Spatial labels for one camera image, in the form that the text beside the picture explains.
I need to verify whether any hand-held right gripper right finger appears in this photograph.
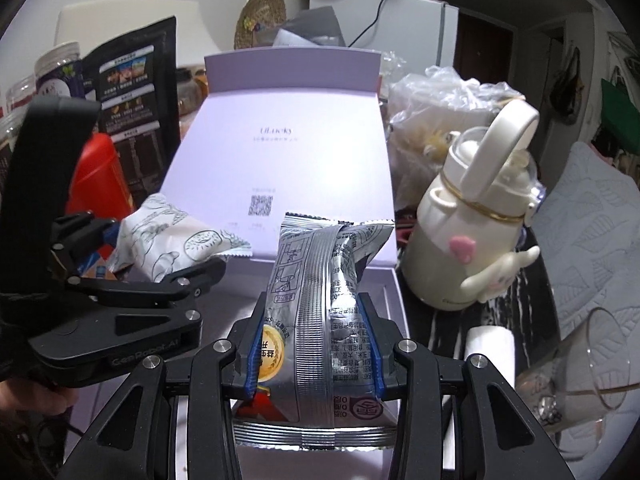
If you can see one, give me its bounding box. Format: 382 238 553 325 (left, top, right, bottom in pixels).
356 292 576 480

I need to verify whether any clear plastic bag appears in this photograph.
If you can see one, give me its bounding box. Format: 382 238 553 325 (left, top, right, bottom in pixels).
387 65 526 211

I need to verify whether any white fridge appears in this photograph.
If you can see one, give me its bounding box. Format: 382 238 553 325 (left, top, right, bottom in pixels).
309 0 458 68

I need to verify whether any lavender gift box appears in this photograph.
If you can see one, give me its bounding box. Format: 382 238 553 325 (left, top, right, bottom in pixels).
70 47 413 480

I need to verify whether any white paper roll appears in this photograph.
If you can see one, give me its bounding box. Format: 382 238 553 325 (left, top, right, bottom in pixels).
462 325 516 480

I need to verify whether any black cable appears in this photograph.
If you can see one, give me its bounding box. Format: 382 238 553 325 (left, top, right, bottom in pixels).
349 0 397 47

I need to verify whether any black snack bag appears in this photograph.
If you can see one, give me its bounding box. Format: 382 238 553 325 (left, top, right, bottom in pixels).
82 16 181 211

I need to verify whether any clear glass cup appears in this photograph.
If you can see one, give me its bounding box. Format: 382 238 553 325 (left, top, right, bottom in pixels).
515 307 633 453

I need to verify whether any white patterned snack packet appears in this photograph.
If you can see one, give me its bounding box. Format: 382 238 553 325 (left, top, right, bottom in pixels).
107 192 253 283

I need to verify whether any blue white carton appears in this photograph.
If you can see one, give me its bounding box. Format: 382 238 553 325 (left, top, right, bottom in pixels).
75 225 121 281

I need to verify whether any red plastic canister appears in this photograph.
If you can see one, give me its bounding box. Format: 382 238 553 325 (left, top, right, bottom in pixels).
65 132 137 221

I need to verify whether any silver foil snack packet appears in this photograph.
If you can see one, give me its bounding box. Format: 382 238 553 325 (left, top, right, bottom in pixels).
231 212 401 451

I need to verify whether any white quilted sofa cushion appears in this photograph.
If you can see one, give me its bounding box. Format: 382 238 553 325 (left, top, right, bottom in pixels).
530 140 640 341

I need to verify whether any grey paper folder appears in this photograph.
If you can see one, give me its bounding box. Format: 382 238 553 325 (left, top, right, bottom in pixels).
272 7 351 48

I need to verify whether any dark hanging bag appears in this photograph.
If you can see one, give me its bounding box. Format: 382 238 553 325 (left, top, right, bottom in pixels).
550 47 583 123

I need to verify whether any green tote bag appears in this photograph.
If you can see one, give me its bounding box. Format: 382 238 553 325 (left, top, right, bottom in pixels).
600 77 640 142

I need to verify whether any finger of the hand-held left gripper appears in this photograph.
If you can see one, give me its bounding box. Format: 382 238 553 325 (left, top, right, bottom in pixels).
67 259 227 348
50 212 121 281

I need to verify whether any cluster of clear spice jars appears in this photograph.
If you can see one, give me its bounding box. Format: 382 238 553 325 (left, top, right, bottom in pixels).
0 42 88 161

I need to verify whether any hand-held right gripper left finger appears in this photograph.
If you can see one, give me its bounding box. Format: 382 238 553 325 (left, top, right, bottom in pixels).
60 292 267 480

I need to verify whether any orange jar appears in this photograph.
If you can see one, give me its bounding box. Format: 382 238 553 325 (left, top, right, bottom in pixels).
177 67 208 126

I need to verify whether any white bunny water bottle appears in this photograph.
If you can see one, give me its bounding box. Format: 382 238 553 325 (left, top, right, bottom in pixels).
395 100 546 313

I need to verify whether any white board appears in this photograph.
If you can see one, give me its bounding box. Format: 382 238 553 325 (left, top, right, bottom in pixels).
54 0 203 68

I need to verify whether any dark wooden door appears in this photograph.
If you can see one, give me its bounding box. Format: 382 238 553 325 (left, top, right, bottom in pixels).
457 10 513 81

